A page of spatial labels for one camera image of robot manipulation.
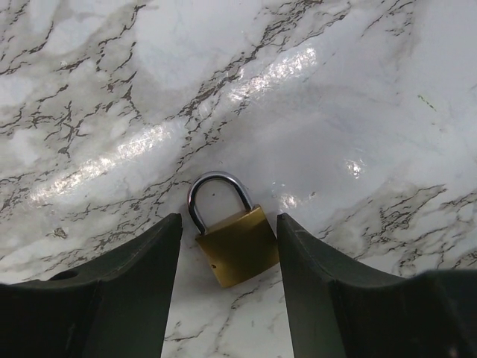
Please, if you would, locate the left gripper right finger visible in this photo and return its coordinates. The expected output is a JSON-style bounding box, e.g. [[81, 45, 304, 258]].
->
[[277, 214, 476, 357]]

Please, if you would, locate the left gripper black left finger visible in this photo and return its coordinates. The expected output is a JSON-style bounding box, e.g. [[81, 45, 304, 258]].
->
[[1, 213, 183, 357]]

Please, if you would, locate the brass padlock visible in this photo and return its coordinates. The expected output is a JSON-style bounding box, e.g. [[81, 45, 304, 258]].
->
[[187, 171, 279, 287]]

